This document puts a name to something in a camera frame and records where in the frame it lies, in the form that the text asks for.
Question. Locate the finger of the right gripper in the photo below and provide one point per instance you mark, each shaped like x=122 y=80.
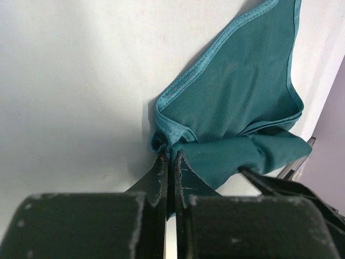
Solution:
x=275 y=187

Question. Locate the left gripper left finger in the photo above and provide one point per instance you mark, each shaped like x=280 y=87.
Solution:
x=93 y=225

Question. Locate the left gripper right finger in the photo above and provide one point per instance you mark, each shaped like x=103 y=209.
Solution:
x=213 y=226

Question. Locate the teal satin napkin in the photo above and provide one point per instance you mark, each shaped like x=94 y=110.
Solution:
x=235 y=106

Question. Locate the right aluminium frame post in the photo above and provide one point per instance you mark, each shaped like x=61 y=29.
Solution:
x=290 y=170

